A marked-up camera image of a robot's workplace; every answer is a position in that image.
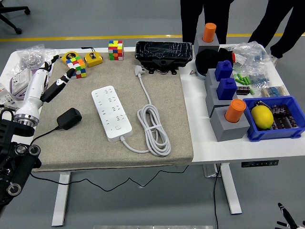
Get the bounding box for thin black adapter cord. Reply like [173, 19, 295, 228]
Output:
[30, 126, 189, 192]

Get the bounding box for black table control panel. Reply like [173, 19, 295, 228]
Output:
[241, 159, 279, 168]

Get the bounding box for grey-brown mat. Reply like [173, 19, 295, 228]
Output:
[30, 51, 195, 173]

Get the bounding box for blue block peg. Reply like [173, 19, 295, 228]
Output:
[214, 60, 234, 82]
[216, 78, 238, 101]

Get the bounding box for white power strip cord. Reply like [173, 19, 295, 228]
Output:
[120, 65, 172, 157]

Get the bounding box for black plug adapter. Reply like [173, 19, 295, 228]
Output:
[56, 107, 82, 131]

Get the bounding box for black office chair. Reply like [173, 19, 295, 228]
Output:
[0, 0, 31, 35]

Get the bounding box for white round dish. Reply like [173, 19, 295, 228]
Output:
[194, 62, 208, 81]

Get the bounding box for black table power cable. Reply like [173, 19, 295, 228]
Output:
[213, 164, 221, 229]

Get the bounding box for white label card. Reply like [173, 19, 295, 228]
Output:
[234, 52, 247, 65]

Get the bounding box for clear bag of resistors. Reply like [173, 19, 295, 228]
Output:
[232, 42, 272, 65]
[261, 85, 290, 98]
[246, 63, 271, 88]

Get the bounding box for white power strip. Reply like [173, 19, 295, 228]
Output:
[91, 85, 133, 143]

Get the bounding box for person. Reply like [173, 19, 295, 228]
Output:
[179, 0, 234, 45]
[247, 0, 305, 67]

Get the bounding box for grey under-table control box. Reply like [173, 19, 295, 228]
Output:
[203, 164, 221, 178]

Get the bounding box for clear bag of screws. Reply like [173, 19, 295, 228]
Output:
[16, 45, 59, 72]

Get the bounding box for yellow lemon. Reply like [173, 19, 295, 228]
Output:
[251, 105, 274, 131]

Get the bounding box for blue plastic bin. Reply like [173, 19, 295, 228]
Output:
[242, 95, 305, 143]

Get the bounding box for white circuit breaker modules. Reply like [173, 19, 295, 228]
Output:
[0, 82, 16, 112]

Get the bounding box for grey block with hole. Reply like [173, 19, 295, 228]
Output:
[209, 106, 251, 143]
[193, 33, 220, 57]
[204, 68, 221, 89]
[205, 84, 239, 118]

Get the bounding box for colourful puzzle cube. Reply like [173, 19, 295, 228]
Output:
[108, 40, 124, 61]
[65, 56, 87, 80]

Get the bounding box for purple tray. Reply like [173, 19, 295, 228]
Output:
[9, 68, 50, 100]

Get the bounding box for white socket box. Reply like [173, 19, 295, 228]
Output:
[11, 69, 32, 95]

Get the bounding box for orange cylinder peg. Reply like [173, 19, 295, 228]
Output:
[224, 99, 246, 124]
[202, 22, 217, 43]

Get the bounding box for round yellow tape measure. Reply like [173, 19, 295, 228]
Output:
[48, 51, 81, 73]

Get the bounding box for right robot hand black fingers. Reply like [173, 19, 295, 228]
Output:
[276, 202, 305, 229]

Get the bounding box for white table leg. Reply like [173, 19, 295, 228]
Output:
[219, 163, 243, 215]
[51, 171, 71, 227]

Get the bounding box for black cloth bundle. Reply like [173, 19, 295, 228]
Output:
[195, 47, 235, 76]

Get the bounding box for black plastic device housing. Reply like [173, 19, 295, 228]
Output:
[134, 41, 193, 75]

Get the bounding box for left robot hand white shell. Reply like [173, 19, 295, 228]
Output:
[14, 54, 76, 119]

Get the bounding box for square yellow tape measure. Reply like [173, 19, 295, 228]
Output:
[81, 46, 104, 68]

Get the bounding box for small black object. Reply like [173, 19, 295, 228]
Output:
[254, 100, 269, 110]

